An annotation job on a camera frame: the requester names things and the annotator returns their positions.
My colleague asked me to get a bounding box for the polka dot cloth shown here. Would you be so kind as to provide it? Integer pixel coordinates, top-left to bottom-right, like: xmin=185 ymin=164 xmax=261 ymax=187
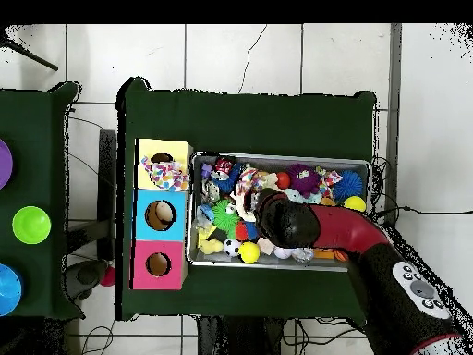
xmin=316 ymin=166 xmax=343 ymax=199
xmin=237 ymin=167 xmax=278 ymax=197
xmin=140 ymin=154 xmax=190 ymax=192

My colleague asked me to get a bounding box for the shallow silver mesh bin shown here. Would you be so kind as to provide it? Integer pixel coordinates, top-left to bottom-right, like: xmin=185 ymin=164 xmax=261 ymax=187
xmin=186 ymin=151 xmax=371 ymax=274

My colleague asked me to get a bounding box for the wooden three-hole box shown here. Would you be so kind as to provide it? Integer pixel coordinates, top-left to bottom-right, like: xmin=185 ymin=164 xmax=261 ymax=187
xmin=128 ymin=138 xmax=194 ymax=290

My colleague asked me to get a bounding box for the blue spiky ball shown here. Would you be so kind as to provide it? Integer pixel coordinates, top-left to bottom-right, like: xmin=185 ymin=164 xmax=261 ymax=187
xmin=217 ymin=162 xmax=243 ymax=194
xmin=332 ymin=169 xmax=364 ymax=202

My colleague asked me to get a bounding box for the cream knitted cloth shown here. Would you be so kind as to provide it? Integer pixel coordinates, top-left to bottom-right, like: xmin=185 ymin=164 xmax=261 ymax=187
xmin=230 ymin=190 xmax=260 ymax=224

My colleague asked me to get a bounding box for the green spiky toy with eyes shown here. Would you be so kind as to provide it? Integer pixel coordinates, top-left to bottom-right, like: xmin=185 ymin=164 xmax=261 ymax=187
xmin=212 ymin=199 xmax=241 ymax=239

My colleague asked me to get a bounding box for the small soccer ball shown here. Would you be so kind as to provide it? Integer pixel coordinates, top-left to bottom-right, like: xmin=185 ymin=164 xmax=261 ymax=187
xmin=223 ymin=238 xmax=242 ymax=259

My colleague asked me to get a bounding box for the yellow ball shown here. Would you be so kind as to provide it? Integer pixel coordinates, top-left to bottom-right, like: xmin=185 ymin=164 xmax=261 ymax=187
xmin=343 ymin=195 xmax=367 ymax=214
xmin=238 ymin=241 xmax=261 ymax=264

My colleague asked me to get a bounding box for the purple spiky monster toy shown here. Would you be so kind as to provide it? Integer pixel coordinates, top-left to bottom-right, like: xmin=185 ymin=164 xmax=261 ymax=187
xmin=286 ymin=163 xmax=321 ymax=198

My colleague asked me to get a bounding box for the dark green tablecloth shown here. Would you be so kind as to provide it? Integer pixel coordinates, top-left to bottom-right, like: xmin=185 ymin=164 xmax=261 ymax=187
xmin=115 ymin=76 xmax=378 ymax=326
xmin=0 ymin=81 xmax=84 ymax=321

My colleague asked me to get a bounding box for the small red ball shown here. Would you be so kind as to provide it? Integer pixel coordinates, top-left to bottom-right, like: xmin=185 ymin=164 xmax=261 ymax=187
xmin=99 ymin=265 xmax=116 ymax=288

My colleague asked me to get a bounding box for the grey rounded base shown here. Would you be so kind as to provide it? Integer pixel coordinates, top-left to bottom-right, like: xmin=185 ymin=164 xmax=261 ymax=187
xmin=65 ymin=259 xmax=109 ymax=300

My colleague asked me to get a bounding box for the lime green bowl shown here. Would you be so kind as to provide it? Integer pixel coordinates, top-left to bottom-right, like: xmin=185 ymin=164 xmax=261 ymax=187
xmin=11 ymin=205 xmax=52 ymax=246

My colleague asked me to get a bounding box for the purple bowl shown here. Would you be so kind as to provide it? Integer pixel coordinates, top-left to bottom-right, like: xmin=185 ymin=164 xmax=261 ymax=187
xmin=0 ymin=138 xmax=15 ymax=190

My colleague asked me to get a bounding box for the black tripod leg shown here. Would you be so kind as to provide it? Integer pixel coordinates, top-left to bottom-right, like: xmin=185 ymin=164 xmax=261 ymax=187
xmin=0 ymin=36 xmax=59 ymax=72

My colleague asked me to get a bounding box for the blue bowl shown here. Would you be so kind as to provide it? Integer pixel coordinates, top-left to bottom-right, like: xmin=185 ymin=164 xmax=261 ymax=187
xmin=0 ymin=263 xmax=23 ymax=317

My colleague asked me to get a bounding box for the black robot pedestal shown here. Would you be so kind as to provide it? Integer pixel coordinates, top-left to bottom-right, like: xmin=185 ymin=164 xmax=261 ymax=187
xmin=197 ymin=315 xmax=285 ymax=355

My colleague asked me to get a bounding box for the black power cable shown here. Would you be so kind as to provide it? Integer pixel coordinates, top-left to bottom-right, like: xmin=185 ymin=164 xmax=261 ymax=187
xmin=372 ymin=204 xmax=473 ymax=228

